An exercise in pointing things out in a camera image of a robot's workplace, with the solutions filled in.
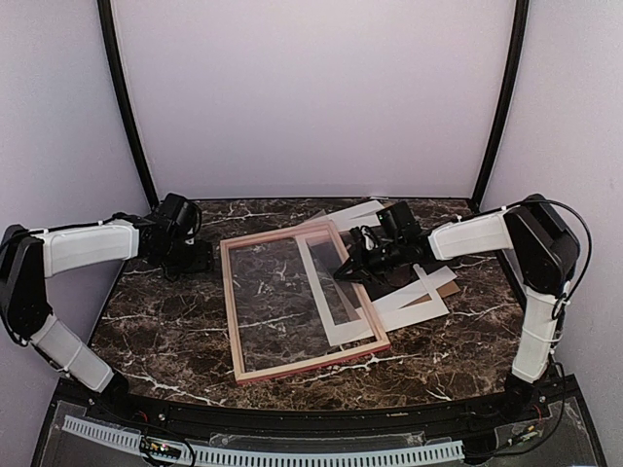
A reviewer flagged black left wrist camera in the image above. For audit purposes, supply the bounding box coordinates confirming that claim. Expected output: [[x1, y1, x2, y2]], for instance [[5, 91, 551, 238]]
[[156, 193, 202, 237]]

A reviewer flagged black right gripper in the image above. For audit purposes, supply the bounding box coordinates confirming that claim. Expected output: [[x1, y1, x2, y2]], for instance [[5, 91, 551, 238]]
[[334, 237, 406, 285]]

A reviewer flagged light wooden picture frame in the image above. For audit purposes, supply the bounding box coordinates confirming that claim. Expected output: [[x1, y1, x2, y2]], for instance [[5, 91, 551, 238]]
[[220, 220, 390, 384]]

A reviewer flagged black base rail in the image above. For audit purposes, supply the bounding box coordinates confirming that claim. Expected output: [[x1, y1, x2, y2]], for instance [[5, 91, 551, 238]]
[[32, 377, 605, 466]]

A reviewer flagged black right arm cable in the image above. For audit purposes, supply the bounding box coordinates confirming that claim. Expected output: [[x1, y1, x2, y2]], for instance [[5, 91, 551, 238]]
[[549, 198, 596, 322]]

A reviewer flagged black corner post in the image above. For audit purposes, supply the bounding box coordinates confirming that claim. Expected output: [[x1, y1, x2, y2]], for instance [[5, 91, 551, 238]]
[[96, 0, 159, 207], [470, 0, 530, 210]]

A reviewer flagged black right corner post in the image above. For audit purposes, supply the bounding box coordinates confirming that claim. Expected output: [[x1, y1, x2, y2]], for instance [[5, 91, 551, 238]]
[[470, 0, 530, 210]]

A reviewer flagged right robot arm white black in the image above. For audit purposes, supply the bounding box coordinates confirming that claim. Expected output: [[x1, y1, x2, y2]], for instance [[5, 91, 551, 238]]
[[333, 194, 592, 422]]

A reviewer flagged black left corner post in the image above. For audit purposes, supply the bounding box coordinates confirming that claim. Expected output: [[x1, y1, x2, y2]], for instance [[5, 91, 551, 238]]
[[96, 0, 159, 207]]

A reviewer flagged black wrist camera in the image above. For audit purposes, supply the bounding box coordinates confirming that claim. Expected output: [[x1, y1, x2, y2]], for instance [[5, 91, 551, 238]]
[[376, 201, 421, 241], [156, 193, 202, 237]]

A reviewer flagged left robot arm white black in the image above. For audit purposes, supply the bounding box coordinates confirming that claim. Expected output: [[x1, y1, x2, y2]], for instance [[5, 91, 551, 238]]
[[1, 216, 213, 424]]

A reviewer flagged white slotted cable duct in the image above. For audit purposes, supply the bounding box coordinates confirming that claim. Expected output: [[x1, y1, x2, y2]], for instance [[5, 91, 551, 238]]
[[61, 415, 464, 466]]

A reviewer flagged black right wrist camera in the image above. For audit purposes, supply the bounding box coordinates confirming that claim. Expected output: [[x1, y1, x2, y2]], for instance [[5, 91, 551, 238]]
[[376, 201, 421, 241]]

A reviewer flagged brown cardboard backing board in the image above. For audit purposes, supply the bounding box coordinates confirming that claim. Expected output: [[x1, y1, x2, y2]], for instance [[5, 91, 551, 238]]
[[437, 281, 460, 298]]

